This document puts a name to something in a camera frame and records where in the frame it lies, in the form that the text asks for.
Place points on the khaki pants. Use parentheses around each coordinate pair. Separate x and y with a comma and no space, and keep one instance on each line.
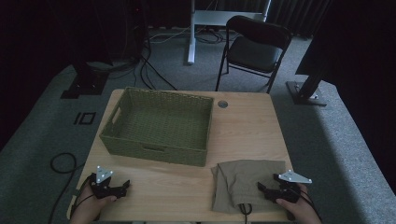
(236,180)

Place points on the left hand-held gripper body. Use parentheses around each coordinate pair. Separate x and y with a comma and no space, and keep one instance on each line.
(104,189)

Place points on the person's left hand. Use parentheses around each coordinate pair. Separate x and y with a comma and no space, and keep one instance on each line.
(87,208)

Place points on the white metal desk frame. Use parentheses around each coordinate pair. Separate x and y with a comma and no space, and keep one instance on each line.
(194,34)

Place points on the black angled stand with base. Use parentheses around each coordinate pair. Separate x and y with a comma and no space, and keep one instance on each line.
(306,91)

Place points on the black folding chair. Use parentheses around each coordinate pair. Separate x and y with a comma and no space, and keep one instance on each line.
(255,53)

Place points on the person's right hand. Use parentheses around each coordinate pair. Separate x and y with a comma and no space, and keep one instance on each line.
(302,210)

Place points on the black stand with flat base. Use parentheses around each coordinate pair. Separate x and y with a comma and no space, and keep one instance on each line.
(85,82)

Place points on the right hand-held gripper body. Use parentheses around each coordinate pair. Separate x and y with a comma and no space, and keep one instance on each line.
(286,191)

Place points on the grey round table grommet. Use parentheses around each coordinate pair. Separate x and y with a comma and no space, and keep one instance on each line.
(223,104)

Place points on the green woven basket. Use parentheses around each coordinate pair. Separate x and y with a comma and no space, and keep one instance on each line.
(162,124)

